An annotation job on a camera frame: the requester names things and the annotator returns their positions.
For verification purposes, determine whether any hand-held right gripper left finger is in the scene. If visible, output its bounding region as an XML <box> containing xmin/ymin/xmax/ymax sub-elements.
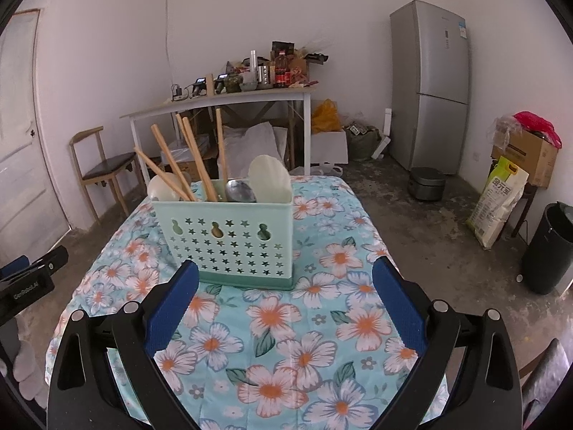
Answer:
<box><xmin>47</xmin><ymin>260</ymin><xmax>211</xmax><ymax>430</ymax></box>

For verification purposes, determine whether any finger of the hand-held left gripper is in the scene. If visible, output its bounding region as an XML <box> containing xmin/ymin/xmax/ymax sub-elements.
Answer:
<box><xmin>0</xmin><ymin>246</ymin><xmax>69</xmax><ymax>285</ymax></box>
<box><xmin>0</xmin><ymin>255</ymin><xmax>30</xmax><ymax>278</ymax></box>

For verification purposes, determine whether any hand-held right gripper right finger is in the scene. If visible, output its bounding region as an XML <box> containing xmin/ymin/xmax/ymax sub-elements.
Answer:
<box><xmin>371</xmin><ymin>255</ymin><xmax>524</xmax><ymax>430</ymax></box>

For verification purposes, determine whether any green plastic utensil holder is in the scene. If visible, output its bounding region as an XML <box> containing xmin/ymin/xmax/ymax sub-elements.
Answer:
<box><xmin>152</xmin><ymin>179</ymin><xmax>296</xmax><ymax>291</ymax></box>

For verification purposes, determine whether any beige plastic ladle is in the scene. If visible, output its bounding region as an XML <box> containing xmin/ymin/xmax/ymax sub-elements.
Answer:
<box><xmin>147</xmin><ymin>174</ymin><xmax>182</xmax><ymax>202</ymax></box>

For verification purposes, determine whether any metal ladle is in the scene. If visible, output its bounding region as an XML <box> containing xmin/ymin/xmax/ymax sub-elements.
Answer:
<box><xmin>225</xmin><ymin>179</ymin><xmax>259</xmax><ymax>204</ymax></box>

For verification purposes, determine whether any beige rice paddle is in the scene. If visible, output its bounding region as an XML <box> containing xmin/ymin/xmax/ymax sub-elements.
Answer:
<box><xmin>247</xmin><ymin>155</ymin><xmax>293</xmax><ymax>203</ymax></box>

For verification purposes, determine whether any person's left hand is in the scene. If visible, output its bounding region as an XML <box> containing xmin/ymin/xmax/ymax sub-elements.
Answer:
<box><xmin>13</xmin><ymin>339</ymin><xmax>46</xmax><ymax>401</ymax></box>

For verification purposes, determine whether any wooden chair with dark seat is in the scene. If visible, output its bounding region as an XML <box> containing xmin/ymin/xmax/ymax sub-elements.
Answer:
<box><xmin>69</xmin><ymin>126</ymin><xmax>144</xmax><ymax>225</ymax></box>

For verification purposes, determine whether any blue floral tablecloth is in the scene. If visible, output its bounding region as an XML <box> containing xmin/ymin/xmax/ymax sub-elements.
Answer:
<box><xmin>45</xmin><ymin>175</ymin><xmax>451</xmax><ymax>430</ymax></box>

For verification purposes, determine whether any white door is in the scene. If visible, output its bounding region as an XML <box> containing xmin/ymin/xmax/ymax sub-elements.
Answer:
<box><xmin>0</xmin><ymin>9</ymin><xmax>72</xmax><ymax>256</ymax></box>

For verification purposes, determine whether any grey rice cooker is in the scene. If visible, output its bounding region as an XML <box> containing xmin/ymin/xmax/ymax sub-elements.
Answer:
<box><xmin>408</xmin><ymin>167</ymin><xmax>446</xmax><ymax>201</ymax></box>

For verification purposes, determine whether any small cardboard box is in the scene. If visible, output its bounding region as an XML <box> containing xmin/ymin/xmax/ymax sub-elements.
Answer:
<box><xmin>177</xmin><ymin>161</ymin><xmax>202</xmax><ymax>182</ymax></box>

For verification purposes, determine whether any yellow and white rice sack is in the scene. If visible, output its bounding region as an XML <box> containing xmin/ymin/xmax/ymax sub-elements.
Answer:
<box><xmin>466</xmin><ymin>156</ymin><xmax>530</xmax><ymax>249</ymax></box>

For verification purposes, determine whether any white plastic bag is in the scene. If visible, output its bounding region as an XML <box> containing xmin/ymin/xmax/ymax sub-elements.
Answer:
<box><xmin>311</xmin><ymin>161</ymin><xmax>345</xmax><ymax>176</ymax></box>

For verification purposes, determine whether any black trash bin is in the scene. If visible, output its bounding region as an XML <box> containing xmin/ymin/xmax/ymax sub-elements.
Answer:
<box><xmin>519</xmin><ymin>202</ymin><xmax>573</xmax><ymax>295</ymax></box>

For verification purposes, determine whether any grey wrapped box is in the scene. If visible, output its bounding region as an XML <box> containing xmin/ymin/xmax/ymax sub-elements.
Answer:
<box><xmin>168</xmin><ymin>141</ymin><xmax>211</xmax><ymax>162</ymax></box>

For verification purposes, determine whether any green sack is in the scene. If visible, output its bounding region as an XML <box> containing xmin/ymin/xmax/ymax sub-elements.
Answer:
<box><xmin>344</xmin><ymin>121</ymin><xmax>382</xmax><ymax>161</ymax></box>

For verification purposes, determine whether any dark wooden stool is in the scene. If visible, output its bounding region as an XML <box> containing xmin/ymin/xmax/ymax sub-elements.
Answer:
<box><xmin>510</xmin><ymin>183</ymin><xmax>538</xmax><ymax>238</ymax></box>

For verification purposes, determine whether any white box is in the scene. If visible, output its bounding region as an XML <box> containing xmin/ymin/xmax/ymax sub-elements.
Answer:
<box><xmin>310</xmin><ymin>129</ymin><xmax>349</xmax><ymax>166</ymax></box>

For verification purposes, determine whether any white cardboard strip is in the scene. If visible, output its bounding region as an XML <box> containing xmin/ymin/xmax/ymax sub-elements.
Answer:
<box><xmin>371</xmin><ymin>107</ymin><xmax>393</xmax><ymax>160</ymax></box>

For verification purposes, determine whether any white side table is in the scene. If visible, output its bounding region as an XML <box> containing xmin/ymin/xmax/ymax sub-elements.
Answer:
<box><xmin>120</xmin><ymin>87</ymin><xmax>316</xmax><ymax>180</ymax></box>

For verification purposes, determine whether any large cardboard box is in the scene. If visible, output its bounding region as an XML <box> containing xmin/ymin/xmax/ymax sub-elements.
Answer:
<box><xmin>491</xmin><ymin>128</ymin><xmax>559</xmax><ymax>188</ymax></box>

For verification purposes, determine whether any yellow plastic bag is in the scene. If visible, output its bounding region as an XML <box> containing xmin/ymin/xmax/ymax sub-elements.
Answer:
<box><xmin>311</xmin><ymin>99</ymin><xmax>341</xmax><ymax>134</ymax></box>

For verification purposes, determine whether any clear plastic bag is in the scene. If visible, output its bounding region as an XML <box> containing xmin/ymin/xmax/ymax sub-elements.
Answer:
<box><xmin>490</xmin><ymin>115</ymin><xmax>515</xmax><ymax>144</ymax></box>

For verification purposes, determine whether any red plastic bag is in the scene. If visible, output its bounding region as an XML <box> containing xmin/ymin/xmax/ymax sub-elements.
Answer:
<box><xmin>512</xmin><ymin>111</ymin><xmax>562</xmax><ymax>148</ymax></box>

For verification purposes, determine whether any silver refrigerator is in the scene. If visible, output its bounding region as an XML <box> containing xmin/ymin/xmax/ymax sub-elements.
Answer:
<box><xmin>389</xmin><ymin>0</ymin><xmax>471</xmax><ymax>176</ymax></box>

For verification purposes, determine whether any white wall cable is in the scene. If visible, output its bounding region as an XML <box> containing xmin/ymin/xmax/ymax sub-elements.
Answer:
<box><xmin>165</xmin><ymin>0</ymin><xmax>180</xmax><ymax>88</ymax></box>

